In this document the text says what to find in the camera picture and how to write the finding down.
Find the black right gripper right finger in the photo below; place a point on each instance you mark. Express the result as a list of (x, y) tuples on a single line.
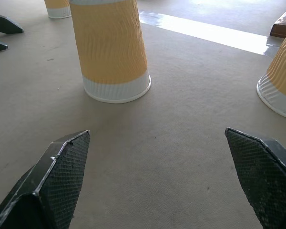
[(264, 176)]

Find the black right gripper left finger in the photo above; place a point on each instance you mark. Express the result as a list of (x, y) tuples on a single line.
[(50, 186)]

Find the orange ribbed paper cup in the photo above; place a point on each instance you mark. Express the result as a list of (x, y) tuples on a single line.
[(58, 8), (282, 78), (109, 47)]

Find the brown wooden furniture piece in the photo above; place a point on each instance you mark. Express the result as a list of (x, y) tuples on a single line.
[(284, 23)]

